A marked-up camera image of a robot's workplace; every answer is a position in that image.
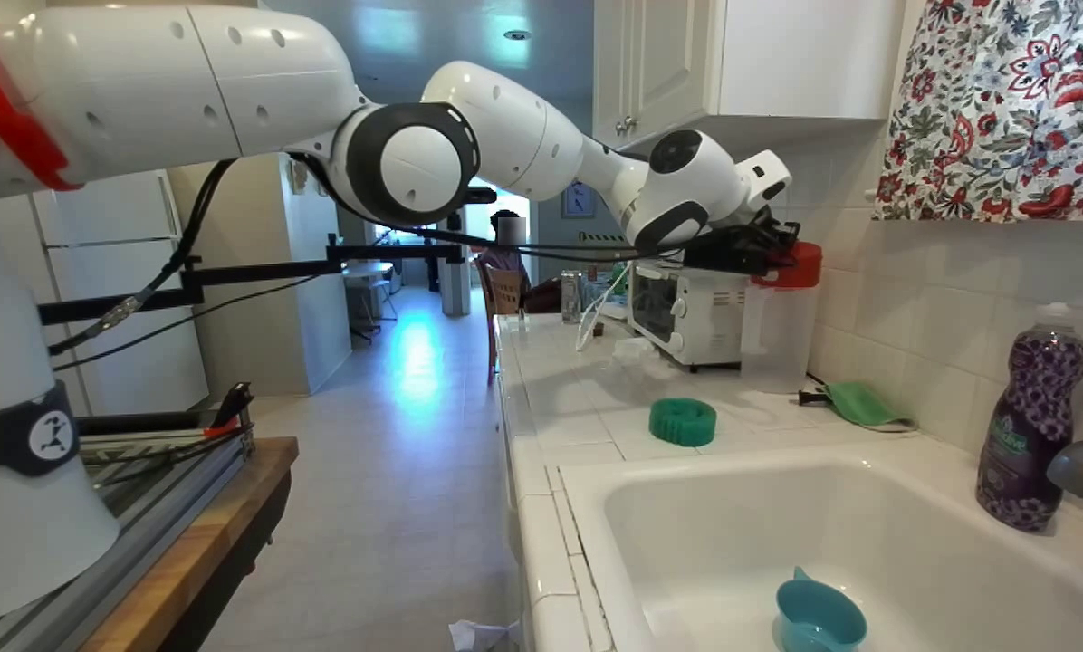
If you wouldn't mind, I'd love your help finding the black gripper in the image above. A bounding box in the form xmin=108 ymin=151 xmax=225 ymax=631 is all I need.
xmin=679 ymin=214 xmax=803 ymax=279

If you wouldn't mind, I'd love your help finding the clear plastic jug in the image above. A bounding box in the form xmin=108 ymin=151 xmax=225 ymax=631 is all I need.
xmin=740 ymin=279 xmax=823 ymax=394

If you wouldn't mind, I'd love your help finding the green round lid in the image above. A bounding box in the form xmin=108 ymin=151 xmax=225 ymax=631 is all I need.
xmin=646 ymin=394 xmax=720 ymax=448

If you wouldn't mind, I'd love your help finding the white microwave oven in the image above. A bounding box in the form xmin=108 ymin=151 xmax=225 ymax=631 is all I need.
xmin=625 ymin=258 xmax=753 ymax=374

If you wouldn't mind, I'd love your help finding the black power plug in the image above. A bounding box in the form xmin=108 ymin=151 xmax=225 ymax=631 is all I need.
xmin=795 ymin=374 xmax=841 ymax=409

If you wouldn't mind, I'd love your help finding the clear glass jar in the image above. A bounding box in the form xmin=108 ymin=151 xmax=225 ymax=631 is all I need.
xmin=557 ymin=266 xmax=591 ymax=327

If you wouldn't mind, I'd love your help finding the green sponge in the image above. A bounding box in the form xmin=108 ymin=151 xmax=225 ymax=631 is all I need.
xmin=824 ymin=377 xmax=917 ymax=432

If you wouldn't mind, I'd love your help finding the person in background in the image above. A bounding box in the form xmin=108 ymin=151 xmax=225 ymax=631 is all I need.
xmin=474 ymin=205 xmax=531 ymax=319

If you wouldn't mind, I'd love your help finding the white ceramic sink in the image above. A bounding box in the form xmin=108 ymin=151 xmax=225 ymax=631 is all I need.
xmin=553 ymin=448 xmax=1083 ymax=652

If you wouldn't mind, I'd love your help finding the floral curtain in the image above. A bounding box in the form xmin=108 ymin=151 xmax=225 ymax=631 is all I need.
xmin=870 ymin=0 xmax=1083 ymax=228

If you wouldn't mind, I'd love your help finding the purple dish soap bottle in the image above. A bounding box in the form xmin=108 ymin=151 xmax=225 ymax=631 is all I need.
xmin=975 ymin=301 xmax=1083 ymax=535

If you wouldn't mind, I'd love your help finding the teal plastic cup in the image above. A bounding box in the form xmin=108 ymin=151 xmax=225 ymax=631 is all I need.
xmin=771 ymin=565 xmax=873 ymax=652

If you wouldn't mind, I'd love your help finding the white tall cabinet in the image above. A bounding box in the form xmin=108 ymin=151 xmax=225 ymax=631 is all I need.
xmin=276 ymin=151 xmax=358 ymax=394

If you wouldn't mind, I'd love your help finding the crumpled white paper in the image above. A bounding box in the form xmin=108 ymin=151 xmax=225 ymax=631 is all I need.
xmin=445 ymin=616 xmax=528 ymax=652

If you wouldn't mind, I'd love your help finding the wooden table board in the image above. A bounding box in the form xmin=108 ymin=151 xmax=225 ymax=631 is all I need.
xmin=81 ymin=432 xmax=300 ymax=652

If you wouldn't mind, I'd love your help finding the white refrigerator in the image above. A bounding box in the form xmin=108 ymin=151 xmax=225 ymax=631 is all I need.
xmin=0 ymin=165 xmax=213 ymax=421

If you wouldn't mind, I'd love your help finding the white wall cabinet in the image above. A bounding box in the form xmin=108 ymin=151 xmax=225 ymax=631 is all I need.
xmin=585 ymin=0 xmax=910 ymax=156

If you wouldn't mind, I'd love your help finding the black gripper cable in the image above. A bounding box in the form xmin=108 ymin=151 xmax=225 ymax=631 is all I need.
xmin=390 ymin=221 xmax=700 ymax=266

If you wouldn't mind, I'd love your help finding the black camera on stand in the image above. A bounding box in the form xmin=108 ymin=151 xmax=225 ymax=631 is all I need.
xmin=432 ymin=179 xmax=504 ymax=319

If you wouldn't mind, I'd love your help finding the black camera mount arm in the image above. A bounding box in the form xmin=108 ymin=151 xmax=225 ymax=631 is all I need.
xmin=35 ymin=232 xmax=463 ymax=339

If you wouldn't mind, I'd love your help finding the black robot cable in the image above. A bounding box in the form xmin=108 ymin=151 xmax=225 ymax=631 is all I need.
xmin=44 ymin=156 xmax=238 ymax=359

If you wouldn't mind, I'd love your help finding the aluminium rail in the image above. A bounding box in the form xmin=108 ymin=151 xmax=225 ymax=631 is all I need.
xmin=0 ymin=438 xmax=252 ymax=652

